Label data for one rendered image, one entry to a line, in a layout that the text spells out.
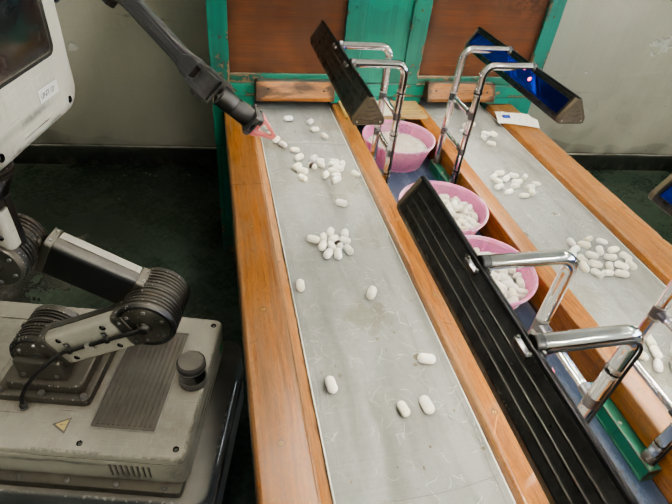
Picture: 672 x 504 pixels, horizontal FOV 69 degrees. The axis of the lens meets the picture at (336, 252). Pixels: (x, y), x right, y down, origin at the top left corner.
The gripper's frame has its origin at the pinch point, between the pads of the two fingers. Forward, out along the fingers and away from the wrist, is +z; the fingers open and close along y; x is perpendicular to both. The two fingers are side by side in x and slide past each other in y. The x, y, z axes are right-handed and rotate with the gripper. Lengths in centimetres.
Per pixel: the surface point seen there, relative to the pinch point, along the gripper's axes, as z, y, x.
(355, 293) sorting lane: 19, -57, 0
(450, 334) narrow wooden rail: 30, -74, -12
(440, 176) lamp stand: 55, 0, -25
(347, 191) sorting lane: 24.5, -13.0, -4.7
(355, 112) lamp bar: -0.4, -29.4, -26.5
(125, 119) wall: -15, 137, 87
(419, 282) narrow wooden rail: 29, -57, -11
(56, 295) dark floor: -11, 28, 121
